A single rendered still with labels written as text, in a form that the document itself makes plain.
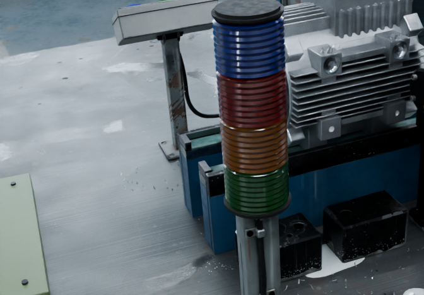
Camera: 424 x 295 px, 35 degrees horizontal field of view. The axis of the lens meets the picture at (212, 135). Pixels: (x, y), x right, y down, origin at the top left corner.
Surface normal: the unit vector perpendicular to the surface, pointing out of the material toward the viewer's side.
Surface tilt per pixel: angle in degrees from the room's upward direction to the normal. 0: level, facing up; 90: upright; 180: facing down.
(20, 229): 2
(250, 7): 0
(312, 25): 88
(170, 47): 90
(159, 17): 64
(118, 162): 0
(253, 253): 90
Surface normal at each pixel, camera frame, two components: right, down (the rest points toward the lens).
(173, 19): 0.26, -0.03
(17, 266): -0.04, -0.88
